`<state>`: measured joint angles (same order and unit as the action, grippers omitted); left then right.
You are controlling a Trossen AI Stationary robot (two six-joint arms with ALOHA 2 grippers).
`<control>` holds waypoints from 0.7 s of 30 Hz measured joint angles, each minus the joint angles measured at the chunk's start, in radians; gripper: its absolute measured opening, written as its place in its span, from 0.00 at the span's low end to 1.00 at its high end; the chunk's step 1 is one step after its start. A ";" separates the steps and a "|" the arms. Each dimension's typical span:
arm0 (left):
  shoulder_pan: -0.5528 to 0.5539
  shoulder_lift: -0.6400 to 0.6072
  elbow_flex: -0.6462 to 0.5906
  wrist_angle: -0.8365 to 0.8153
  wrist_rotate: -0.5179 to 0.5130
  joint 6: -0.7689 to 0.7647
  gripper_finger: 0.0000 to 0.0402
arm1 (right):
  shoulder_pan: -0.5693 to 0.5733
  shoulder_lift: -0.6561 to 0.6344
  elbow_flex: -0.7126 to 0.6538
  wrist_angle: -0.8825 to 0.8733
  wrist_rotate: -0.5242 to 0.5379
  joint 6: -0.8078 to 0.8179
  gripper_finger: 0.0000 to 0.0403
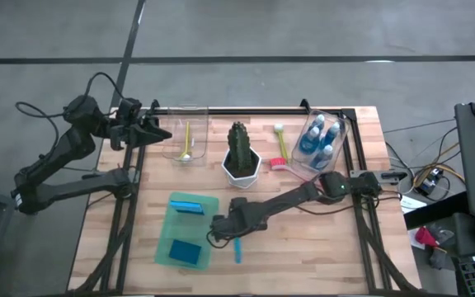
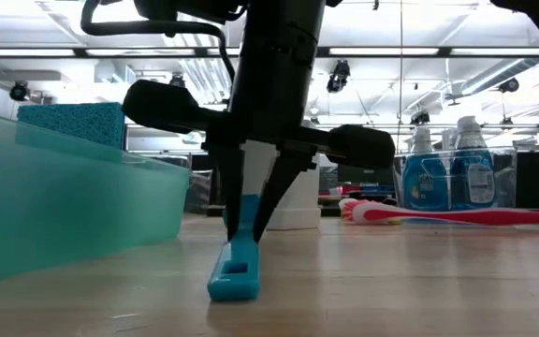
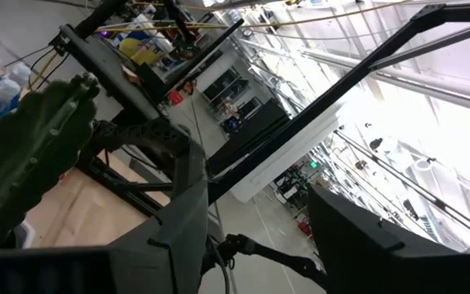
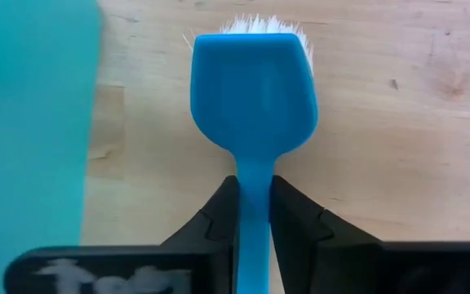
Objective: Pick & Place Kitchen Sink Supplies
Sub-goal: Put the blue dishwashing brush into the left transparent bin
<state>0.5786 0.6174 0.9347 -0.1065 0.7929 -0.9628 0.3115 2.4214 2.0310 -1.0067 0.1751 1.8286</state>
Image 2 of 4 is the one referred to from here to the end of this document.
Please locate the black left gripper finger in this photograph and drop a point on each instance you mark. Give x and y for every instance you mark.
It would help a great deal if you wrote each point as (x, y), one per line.
(232, 187)
(281, 182)

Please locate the blue plastic dish scraper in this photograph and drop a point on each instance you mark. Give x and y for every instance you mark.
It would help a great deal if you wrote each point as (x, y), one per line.
(237, 276)

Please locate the blue dish soap bottle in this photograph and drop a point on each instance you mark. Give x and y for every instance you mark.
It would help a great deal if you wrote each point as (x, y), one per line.
(461, 187)
(424, 187)

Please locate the red dish brush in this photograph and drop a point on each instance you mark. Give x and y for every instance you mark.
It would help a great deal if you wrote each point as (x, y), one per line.
(438, 216)

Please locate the blue sponge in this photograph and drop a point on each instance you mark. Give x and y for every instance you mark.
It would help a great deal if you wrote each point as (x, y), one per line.
(73, 124)

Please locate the clear plastic bin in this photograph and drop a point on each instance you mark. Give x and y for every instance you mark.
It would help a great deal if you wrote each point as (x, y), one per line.
(199, 192)
(503, 187)

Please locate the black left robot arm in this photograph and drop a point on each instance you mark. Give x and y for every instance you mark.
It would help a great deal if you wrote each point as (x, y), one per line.
(279, 23)

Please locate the white plant pot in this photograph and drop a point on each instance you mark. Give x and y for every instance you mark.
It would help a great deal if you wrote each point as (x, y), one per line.
(297, 206)

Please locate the black ceiling spotlight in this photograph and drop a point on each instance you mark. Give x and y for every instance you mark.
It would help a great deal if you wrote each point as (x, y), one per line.
(420, 118)
(19, 91)
(177, 80)
(339, 77)
(509, 85)

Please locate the black monitor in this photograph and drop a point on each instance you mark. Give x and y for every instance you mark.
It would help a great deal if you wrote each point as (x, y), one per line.
(363, 177)

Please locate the green translucent plastic bin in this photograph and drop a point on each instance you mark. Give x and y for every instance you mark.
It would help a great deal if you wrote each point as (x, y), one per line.
(63, 210)

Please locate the black linear ceiling light rail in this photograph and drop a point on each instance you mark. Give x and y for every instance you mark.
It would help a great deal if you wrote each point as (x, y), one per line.
(443, 51)

